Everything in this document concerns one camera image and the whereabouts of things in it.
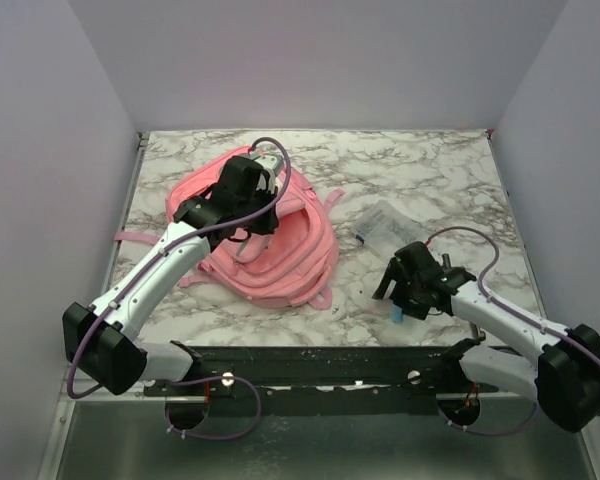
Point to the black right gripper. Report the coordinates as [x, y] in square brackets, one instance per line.
[415, 309]

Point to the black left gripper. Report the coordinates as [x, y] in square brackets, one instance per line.
[269, 225]

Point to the pink student backpack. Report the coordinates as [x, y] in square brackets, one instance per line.
[291, 267]

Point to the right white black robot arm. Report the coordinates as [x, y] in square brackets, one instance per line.
[556, 367]

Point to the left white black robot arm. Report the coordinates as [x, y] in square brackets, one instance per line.
[101, 338]

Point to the clear plastic bag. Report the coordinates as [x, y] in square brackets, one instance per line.
[383, 230]

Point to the black metal clamp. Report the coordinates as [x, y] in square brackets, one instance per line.
[446, 262]

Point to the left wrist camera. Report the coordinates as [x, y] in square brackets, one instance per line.
[272, 165]

